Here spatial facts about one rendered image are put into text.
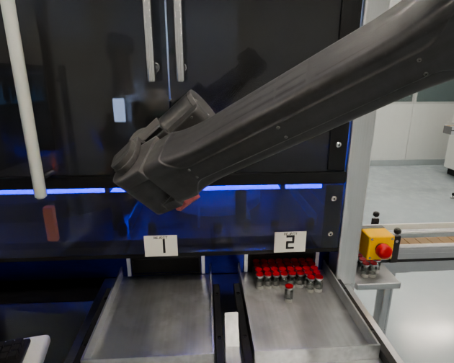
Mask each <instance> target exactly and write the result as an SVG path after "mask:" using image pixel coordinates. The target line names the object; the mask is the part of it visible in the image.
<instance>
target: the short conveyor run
mask: <svg viewBox="0 0 454 363"><path fill-rule="evenodd" d="M379 215H380V213H379V212H378V211H375V212H373V216H374V217H375V218H372V220H371V225H382V226H383V227H384V228H385V229H386V230H389V232H390V233H392V234H393V235H394V236H395V238H394V244H393V252H392V257H391V259H381V261H380V262H381V263H382V264H383V265H384V266H385V267H386V268H387V269H388V270H389V271H390V272H430V271H450V270H454V222H449V223H398V224H379V218H377V217H378V216H379ZM362 226H366V225H362ZM430 228H440V229H430ZM405 229H415V230H405Z"/></svg>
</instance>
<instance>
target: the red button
mask: <svg viewBox="0 0 454 363"><path fill-rule="evenodd" d="M392 252H393V251H392V248H391V247H390V246H389V245H388V244H386V243H382V244H380V245H379V246H377V248H376V250H375V253H376V254H377V256H378V257H379V258H381V259H388V258H389V257H391V255H392Z"/></svg>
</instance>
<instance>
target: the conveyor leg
mask: <svg viewBox="0 0 454 363"><path fill-rule="evenodd" d="M392 294H393V289H384V290H377V292H376V296H375V305H374V311H373V319H374V321H375V322H376V323H377V324H378V326H379V328H380V329H381V330H382V332H383V333H384V335H386V329H387V325H388V317H389V312H390V307H391V299H392Z"/></svg>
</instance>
